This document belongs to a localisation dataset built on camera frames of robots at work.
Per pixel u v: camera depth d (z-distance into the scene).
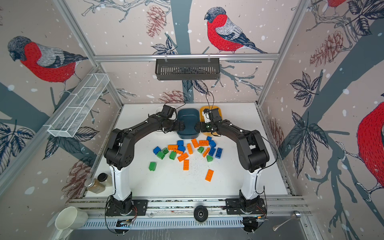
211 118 0.78
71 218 0.66
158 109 1.10
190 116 1.16
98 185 0.74
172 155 0.91
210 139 0.98
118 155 0.53
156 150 0.92
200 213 0.62
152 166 0.86
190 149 0.94
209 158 0.89
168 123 0.81
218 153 0.92
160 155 0.92
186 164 0.88
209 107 1.03
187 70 1.07
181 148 0.94
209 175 0.83
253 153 0.51
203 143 0.98
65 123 0.70
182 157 0.92
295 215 0.70
